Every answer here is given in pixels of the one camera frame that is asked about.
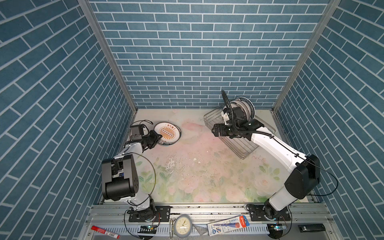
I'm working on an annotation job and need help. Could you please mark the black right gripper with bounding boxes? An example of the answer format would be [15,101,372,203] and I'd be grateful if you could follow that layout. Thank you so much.
[210,122,239,136]

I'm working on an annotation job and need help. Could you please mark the metal wire dish rack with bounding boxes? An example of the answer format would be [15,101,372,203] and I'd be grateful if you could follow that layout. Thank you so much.
[204,105,277,159]

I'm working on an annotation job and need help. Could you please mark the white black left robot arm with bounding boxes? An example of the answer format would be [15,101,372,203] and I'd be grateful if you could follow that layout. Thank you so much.
[102,126,162,222]

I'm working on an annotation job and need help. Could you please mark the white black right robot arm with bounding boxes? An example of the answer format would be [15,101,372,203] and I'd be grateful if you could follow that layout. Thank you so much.
[212,119,321,221]

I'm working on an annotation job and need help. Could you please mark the rear plate in rack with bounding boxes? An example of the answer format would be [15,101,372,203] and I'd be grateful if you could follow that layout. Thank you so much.
[236,96,256,120]

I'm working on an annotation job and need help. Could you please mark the round white dial timer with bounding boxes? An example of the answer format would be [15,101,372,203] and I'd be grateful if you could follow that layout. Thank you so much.
[174,215,193,238]

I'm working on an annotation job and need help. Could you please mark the blue white toothpaste box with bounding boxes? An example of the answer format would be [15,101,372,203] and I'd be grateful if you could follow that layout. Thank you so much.
[207,215,250,237]

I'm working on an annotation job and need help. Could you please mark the red marker pen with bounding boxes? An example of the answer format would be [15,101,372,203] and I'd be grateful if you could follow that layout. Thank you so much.
[91,226,121,239]

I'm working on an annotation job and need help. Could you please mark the aluminium front rail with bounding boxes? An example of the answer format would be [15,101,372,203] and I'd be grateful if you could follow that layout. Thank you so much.
[79,203,342,240]

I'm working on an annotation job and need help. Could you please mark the black device on rail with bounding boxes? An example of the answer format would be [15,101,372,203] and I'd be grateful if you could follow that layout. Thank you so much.
[298,224,326,233]

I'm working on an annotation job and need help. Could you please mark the aluminium corner post left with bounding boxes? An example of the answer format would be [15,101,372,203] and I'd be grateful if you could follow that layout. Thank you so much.
[78,0,138,114]

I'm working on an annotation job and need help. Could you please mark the aluminium corner post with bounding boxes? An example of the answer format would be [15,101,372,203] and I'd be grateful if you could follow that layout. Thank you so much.
[272,0,343,111]
[78,0,138,114]

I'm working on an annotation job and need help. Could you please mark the aluminium corner post right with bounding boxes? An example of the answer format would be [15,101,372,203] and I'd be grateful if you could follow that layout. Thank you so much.
[272,0,343,111]

